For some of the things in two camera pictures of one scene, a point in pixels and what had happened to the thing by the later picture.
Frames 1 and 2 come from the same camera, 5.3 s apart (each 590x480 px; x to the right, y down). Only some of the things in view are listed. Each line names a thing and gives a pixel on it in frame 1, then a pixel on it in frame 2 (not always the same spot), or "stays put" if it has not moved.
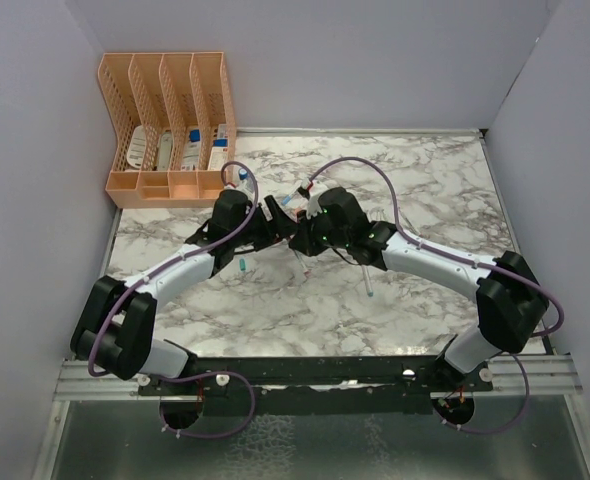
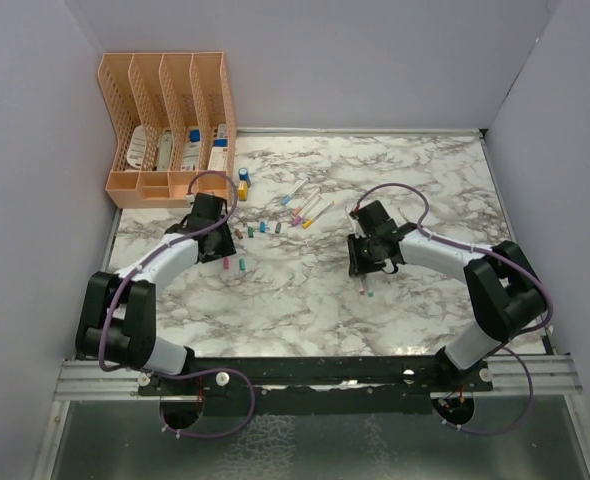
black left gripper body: (259, 230) → (223, 245)
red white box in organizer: (219, 152) stays put
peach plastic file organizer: (175, 131) stays put
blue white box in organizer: (190, 161) stays put
